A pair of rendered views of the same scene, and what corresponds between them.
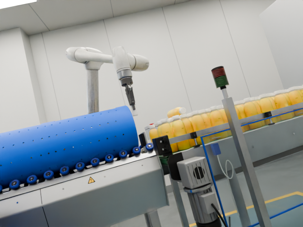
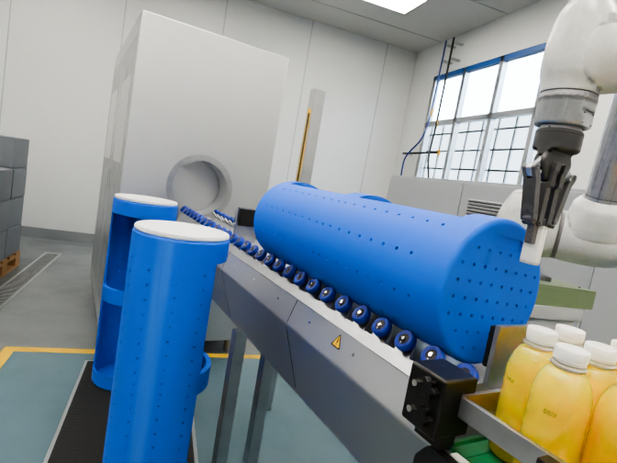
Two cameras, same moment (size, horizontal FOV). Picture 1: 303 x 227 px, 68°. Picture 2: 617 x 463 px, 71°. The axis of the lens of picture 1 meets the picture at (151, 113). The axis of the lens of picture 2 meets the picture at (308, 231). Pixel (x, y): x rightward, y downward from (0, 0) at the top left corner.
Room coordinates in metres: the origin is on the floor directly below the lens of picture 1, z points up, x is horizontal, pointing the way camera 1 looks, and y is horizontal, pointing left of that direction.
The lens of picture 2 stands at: (0.78, -0.55, 1.24)
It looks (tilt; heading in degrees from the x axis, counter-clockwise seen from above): 6 degrees down; 76
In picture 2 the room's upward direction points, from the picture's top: 10 degrees clockwise
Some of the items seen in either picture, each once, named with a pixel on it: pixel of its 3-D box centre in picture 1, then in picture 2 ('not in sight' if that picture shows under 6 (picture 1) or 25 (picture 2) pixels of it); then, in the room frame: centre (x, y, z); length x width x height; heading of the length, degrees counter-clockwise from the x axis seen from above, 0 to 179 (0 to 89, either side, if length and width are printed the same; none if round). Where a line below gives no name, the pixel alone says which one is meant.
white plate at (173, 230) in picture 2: not in sight; (183, 230); (0.73, 0.79, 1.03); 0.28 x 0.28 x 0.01
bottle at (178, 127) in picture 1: (180, 133); (553, 425); (1.24, -0.13, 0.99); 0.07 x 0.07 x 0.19
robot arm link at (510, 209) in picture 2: not in sight; (525, 223); (1.79, 0.64, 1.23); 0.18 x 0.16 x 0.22; 139
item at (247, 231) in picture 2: not in sight; (246, 225); (0.97, 1.37, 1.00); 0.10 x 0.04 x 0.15; 16
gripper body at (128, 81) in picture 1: (127, 86); (554, 156); (1.35, 0.10, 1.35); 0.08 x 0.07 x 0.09; 16
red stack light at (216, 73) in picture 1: (218, 73); not in sight; (1.10, -0.38, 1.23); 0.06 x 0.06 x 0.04
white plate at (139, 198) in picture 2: not in sight; (147, 199); (0.52, 1.58, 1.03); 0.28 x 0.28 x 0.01
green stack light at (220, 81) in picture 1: (221, 82); not in sight; (1.10, -0.38, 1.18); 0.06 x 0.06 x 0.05
